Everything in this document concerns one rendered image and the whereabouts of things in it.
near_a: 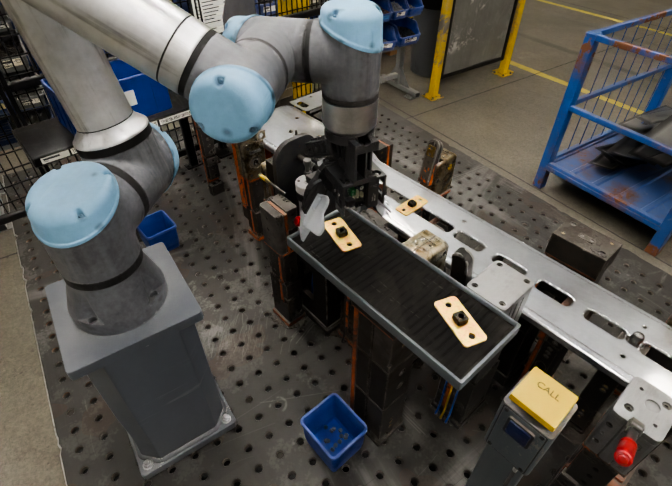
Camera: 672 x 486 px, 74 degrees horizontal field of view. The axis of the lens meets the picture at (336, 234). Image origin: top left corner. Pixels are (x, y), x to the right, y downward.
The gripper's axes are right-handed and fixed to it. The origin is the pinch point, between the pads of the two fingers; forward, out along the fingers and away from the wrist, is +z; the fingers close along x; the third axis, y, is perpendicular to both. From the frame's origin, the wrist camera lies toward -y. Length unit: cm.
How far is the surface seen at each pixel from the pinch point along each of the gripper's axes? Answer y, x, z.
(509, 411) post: 36.8, 5.4, 4.7
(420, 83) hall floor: -272, 219, 118
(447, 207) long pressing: -13.7, 36.2, 18.0
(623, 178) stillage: -72, 225, 102
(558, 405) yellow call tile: 39.6, 9.7, 2.0
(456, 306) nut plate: 21.9, 7.9, 1.7
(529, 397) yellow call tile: 37.3, 7.3, 2.0
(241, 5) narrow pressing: -89, 12, -13
